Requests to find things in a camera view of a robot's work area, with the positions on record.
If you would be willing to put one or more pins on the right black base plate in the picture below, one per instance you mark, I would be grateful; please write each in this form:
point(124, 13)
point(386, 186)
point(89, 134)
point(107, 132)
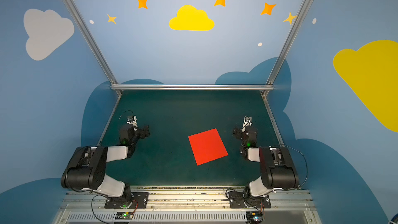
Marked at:
point(237, 200)

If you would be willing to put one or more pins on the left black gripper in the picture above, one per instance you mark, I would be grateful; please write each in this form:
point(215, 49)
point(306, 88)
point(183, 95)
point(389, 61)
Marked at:
point(142, 131)

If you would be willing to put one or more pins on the green circuit board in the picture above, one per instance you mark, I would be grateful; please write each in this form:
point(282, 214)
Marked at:
point(254, 217)
point(124, 215)

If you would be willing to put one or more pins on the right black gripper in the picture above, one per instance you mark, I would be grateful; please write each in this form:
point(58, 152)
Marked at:
point(238, 132)

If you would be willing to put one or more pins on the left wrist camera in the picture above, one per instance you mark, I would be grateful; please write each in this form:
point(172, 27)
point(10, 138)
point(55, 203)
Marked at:
point(132, 120)

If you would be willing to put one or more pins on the right aluminium frame post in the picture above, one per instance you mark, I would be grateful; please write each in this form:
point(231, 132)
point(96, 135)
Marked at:
point(301, 14)

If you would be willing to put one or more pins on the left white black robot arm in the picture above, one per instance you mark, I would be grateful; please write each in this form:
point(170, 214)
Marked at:
point(86, 170)

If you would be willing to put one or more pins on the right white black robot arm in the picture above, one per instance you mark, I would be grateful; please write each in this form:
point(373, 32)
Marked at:
point(277, 170)

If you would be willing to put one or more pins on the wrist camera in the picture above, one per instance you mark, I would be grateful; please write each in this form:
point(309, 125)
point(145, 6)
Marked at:
point(132, 120)
point(247, 121)

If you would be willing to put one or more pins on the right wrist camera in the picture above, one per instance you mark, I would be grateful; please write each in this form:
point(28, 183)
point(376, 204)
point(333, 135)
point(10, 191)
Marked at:
point(247, 121)

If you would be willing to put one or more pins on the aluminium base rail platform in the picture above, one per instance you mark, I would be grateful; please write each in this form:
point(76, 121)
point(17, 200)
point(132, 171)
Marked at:
point(188, 205)

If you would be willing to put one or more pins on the right green circuit board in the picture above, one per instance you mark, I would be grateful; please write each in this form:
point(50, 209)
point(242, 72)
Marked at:
point(254, 217)

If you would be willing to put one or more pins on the aluminium frame horizontal bar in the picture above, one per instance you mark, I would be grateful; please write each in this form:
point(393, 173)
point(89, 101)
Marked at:
point(192, 87)

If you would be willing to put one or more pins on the aluminium frame post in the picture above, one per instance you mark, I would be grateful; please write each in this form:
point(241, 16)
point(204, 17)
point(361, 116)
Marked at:
point(78, 19)
point(301, 14)

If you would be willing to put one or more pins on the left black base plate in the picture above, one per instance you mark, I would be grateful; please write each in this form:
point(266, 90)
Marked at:
point(132, 200)

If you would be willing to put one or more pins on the red square paper sheet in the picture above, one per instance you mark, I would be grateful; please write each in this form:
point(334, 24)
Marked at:
point(207, 146)

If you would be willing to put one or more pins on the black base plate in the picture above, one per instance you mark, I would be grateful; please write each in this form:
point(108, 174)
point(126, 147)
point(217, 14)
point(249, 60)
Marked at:
point(237, 200)
point(132, 200)

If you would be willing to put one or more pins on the left aluminium frame post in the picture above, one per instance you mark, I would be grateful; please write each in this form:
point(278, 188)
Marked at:
point(78, 19)

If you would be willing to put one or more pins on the left green circuit board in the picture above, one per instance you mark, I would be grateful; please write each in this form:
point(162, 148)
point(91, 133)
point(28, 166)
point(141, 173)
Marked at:
point(124, 215)

